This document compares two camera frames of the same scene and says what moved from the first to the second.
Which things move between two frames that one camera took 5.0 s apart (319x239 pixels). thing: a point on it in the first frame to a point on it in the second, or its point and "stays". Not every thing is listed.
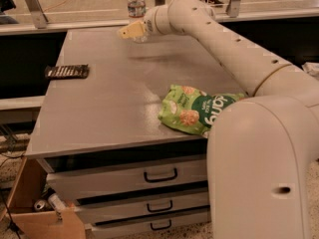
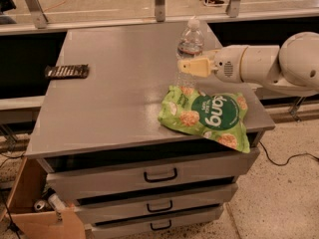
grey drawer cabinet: (126, 171) stays
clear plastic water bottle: (137, 9) to (190, 46)
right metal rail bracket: (232, 8) stays
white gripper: (149, 25) to (226, 65)
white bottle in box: (57, 202) stays
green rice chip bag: (193, 110) stays
